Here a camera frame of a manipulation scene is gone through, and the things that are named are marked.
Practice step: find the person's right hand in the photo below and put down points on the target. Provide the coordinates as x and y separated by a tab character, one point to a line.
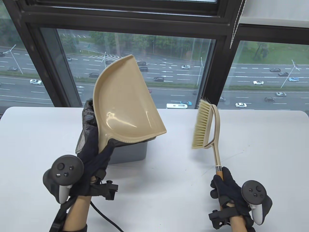
227	188

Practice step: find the person's left hand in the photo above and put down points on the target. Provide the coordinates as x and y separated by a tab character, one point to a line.
91	157

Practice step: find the black plastic bin bag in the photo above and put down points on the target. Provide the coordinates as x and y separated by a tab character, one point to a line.
88	120

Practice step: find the grey food waste bin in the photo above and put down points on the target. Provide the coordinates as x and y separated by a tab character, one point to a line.
128	152

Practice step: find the beige plastic dustpan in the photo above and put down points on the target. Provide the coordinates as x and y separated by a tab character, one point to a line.
120	101

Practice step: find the person's left forearm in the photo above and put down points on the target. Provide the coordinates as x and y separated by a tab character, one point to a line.
77	212

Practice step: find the black forearm sensor box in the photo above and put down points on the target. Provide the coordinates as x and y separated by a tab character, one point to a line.
58	220

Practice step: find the white table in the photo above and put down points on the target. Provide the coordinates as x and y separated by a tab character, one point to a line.
265	145

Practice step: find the white roller blind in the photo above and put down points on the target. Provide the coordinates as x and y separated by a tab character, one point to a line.
277	9

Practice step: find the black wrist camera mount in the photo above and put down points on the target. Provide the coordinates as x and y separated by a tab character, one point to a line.
218	217
106	189

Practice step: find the black window frame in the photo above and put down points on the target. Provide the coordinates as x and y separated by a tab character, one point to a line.
120	21

